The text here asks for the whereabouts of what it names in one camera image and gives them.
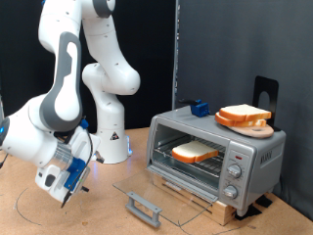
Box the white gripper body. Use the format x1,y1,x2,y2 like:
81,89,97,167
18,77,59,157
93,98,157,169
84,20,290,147
34,125,103,204

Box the glass oven door with handle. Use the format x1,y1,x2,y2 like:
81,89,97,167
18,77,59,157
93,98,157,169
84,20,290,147
112,164,219,228

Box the white bread slice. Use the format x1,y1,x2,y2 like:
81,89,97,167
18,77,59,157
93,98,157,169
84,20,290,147
214,112,268,128
218,103,272,122
171,140,219,165

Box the spatula with blue grip block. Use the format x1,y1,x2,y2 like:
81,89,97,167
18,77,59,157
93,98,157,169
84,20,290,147
178,98,210,118

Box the silver oven knob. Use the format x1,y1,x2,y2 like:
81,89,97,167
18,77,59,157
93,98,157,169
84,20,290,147
227,163,243,179
222,184,239,200

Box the wooden block under oven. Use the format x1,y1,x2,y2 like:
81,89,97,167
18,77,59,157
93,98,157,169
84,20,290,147
153,172,238,226

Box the silver toaster oven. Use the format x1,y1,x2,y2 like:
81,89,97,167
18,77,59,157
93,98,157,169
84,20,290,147
145,105,288,217

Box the black backdrop curtain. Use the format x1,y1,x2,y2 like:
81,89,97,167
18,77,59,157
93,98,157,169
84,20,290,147
0,0,179,131

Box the metal pole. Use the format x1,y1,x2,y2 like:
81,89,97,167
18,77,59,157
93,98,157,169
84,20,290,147
171,0,182,111

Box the black wedge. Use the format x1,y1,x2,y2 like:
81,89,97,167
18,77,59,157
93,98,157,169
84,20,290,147
234,203,263,221

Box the round wooden board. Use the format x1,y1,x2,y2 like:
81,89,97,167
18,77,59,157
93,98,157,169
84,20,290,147
224,123,275,139

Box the black metal bookend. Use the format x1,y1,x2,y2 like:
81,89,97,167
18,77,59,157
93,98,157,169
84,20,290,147
253,75,283,132

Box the grey backdrop curtain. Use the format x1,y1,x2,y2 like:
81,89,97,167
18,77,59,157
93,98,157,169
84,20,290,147
177,0,313,221

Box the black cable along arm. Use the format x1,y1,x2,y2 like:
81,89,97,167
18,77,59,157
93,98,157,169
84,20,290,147
61,128,94,210

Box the wrist camera on blue mount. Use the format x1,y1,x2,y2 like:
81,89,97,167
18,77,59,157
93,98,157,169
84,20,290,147
63,118,91,193

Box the black hanging cable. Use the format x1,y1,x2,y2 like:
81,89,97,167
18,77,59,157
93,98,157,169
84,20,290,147
0,152,10,169

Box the wire oven rack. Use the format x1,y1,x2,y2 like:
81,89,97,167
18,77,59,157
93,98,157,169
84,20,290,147
153,134,227,179

